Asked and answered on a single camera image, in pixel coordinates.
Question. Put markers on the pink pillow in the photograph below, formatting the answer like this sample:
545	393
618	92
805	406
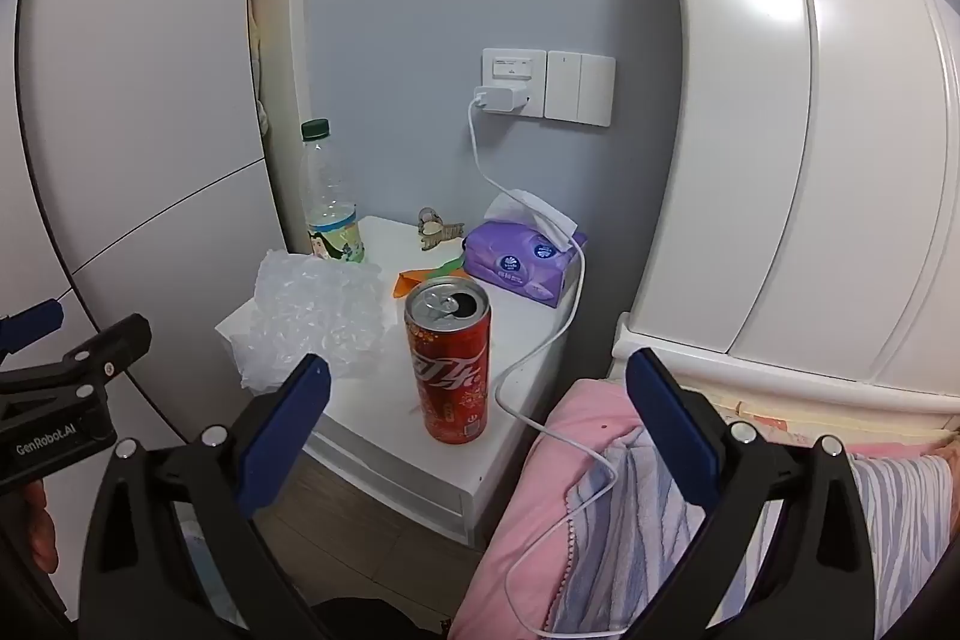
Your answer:
517	535

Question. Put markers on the white wardrobe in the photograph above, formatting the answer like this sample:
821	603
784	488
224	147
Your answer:
150	85

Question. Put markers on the white wall switch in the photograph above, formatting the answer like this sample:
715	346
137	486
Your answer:
579	85

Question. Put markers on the clear bubble wrap sheet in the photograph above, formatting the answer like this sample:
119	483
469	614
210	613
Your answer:
315	310

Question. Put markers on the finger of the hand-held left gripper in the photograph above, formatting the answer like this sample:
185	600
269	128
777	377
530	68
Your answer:
34	319
112	344

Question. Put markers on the beige hair claw clip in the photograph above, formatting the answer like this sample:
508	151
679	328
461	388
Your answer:
436	229

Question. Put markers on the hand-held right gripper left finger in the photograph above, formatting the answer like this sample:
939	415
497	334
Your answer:
289	437

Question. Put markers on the white nightstand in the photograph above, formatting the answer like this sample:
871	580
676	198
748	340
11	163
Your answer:
367	415

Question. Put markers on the purple tissue pack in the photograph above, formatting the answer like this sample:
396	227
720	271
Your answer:
517	261

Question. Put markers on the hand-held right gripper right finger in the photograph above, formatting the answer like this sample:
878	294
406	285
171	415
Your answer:
671	430

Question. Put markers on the red soda can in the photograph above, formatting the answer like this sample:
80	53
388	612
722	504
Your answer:
448	370

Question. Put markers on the white phone charger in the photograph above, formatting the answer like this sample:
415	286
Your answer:
495	99

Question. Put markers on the clear plastic bottle green cap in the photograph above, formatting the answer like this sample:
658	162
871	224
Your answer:
330	212

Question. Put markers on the person's left hand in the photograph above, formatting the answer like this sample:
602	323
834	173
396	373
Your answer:
39	527

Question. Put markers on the white bed headboard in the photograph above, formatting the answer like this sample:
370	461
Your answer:
750	160

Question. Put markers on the orange snack wrapper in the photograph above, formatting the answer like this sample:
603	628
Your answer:
420	278

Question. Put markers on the blue striped towel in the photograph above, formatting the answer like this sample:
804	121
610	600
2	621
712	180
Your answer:
645	550

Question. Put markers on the white wall socket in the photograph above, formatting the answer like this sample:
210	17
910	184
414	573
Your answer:
514	66

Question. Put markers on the patterned bed sheet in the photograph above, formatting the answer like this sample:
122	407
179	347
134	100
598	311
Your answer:
862	426

